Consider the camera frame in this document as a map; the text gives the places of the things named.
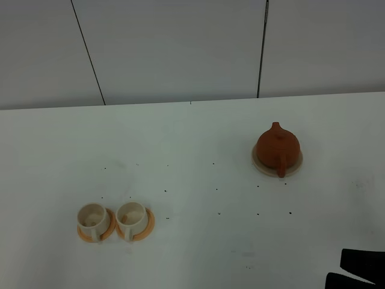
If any brown clay teapot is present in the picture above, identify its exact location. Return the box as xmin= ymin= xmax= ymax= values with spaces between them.
xmin=255 ymin=122 xmax=301 ymax=178

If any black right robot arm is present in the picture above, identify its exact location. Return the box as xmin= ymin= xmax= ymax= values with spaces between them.
xmin=325 ymin=249 xmax=384 ymax=289

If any beige round teapot coaster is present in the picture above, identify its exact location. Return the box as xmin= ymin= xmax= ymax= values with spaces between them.
xmin=251 ymin=145 xmax=303 ymax=178

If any right white teacup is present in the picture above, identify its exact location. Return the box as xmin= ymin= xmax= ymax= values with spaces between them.
xmin=115 ymin=202 xmax=149 ymax=242

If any white teacup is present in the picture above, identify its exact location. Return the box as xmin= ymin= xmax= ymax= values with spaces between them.
xmin=115 ymin=202 xmax=149 ymax=242
xmin=77 ymin=203 xmax=109 ymax=242

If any right orange saucer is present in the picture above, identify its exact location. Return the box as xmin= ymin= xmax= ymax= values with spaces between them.
xmin=115 ymin=208 xmax=155 ymax=242

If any orange saucer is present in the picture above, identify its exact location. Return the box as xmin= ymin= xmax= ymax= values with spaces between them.
xmin=115 ymin=208 xmax=155 ymax=242
xmin=77 ymin=208 xmax=116 ymax=243

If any left orange saucer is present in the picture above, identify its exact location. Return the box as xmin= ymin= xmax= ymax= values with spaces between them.
xmin=77 ymin=208 xmax=116 ymax=243

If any left white teacup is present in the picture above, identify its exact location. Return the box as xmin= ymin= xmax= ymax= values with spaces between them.
xmin=77 ymin=203 xmax=109 ymax=242

